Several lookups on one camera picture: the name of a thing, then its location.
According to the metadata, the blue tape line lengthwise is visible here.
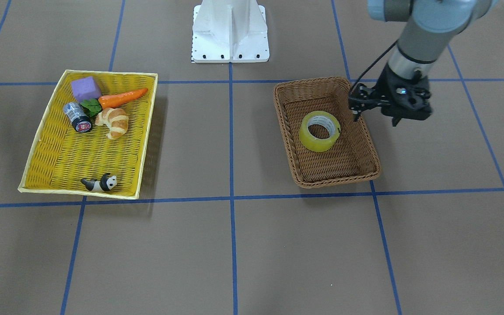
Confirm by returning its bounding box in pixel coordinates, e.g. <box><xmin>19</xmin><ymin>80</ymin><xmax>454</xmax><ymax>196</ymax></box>
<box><xmin>228</xmin><ymin>63</ymin><xmax>239</xmax><ymax>315</ymax></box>

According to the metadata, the yellow packing tape roll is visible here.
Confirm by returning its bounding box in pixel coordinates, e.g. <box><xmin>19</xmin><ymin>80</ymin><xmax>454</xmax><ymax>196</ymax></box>
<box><xmin>299</xmin><ymin>110</ymin><xmax>341</xmax><ymax>152</ymax></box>

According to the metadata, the black camera cable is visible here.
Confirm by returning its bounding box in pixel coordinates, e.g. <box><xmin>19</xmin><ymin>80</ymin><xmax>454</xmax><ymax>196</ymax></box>
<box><xmin>349</xmin><ymin>40</ymin><xmax>399</xmax><ymax>97</ymax></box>

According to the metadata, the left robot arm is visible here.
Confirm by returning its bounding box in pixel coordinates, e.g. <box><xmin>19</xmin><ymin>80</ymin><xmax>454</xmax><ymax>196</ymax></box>
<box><xmin>367</xmin><ymin>0</ymin><xmax>497</xmax><ymax>126</ymax></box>

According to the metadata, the yellow woven basket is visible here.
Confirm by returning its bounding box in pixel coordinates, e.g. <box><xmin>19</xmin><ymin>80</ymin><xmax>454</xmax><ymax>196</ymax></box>
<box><xmin>18</xmin><ymin>70</ymin><xmax>158</xmax><ymax>200</ymax></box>

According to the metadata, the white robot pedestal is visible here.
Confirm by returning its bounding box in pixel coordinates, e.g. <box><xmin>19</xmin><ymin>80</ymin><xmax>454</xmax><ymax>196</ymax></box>
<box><xmin>191</xmin><ymin>0</ymin><xmax>270</xmax><ymax>63</ymax></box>

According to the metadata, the toy carrot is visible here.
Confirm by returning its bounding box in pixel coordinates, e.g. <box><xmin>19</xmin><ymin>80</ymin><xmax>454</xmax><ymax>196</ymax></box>
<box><xmin>80</xmin><ymin>88</ymin><xmax>148</xmax><ymax>117</ymax></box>

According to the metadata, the small dark jar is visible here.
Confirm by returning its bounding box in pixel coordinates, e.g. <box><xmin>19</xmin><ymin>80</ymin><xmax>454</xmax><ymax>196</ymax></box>
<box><xmin>63</xmin><ymin>102</ymin><xmax>92</xmax><ymax>133</ymax></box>

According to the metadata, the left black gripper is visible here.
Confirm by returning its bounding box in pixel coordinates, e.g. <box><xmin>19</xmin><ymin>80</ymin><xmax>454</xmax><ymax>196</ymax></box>
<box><xmin>374</xmin><ymin>65</ymin><xmax>433</xmax><ymax>127</ymax></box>

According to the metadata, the brown wicker basket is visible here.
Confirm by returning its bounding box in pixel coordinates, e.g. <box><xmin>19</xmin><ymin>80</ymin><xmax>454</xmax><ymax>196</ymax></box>
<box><xmin>273</xmin><ymin>76</ymin><xmax>382</xmax><ymax>188</ymax></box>

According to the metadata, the toy croissant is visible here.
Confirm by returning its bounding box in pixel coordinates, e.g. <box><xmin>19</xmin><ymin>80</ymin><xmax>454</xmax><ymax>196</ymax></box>
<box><xmin>94</xmin><ymin>108</ymin><xmax>129</xmax><ymax>140</ymax></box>

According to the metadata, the blue tape line crosswise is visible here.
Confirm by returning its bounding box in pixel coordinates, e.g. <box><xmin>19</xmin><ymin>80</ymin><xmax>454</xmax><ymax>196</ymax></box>
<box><xmin>0</xmin><ymin>188</ymin><xmax>504</xmax><ymax>209</ymax></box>

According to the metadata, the panda figurine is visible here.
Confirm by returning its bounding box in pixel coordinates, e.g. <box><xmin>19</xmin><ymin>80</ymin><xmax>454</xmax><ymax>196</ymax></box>
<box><xmin>80</xmin><ymin>173</ymin><xmax>118</xmax><ymax>192</ymax></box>

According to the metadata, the purple foam block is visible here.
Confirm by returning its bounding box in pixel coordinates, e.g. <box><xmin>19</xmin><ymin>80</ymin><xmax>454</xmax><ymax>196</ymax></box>
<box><xmin>70</xmin><ymin>76</ymin><xmax>102</xmax><ymax>102</ymax></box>

